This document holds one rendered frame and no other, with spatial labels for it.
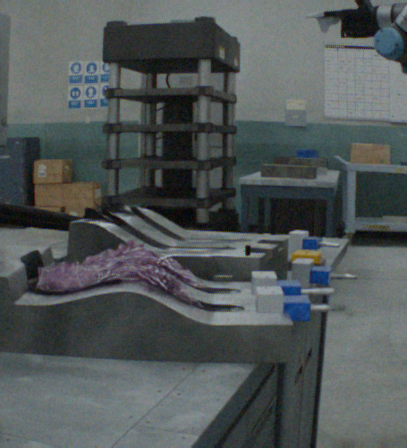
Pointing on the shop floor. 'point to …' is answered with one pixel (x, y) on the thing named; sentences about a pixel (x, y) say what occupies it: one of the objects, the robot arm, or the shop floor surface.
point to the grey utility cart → (354, 198)
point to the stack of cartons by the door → (63, 188)
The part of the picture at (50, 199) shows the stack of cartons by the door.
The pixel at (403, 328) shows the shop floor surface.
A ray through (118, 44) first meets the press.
